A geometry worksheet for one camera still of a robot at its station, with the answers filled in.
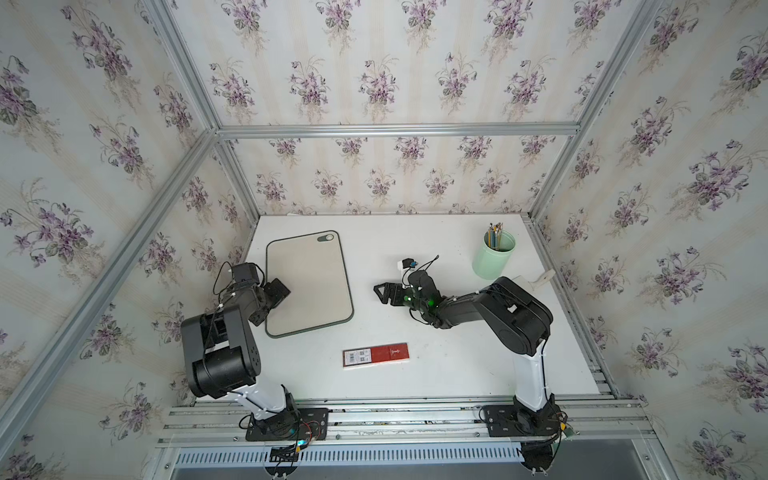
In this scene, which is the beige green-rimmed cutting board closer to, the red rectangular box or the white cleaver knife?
the red rectangular box

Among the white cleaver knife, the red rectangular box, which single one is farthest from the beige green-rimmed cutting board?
the white cleaver knife

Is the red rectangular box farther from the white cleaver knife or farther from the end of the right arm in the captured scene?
the white cleaver knife
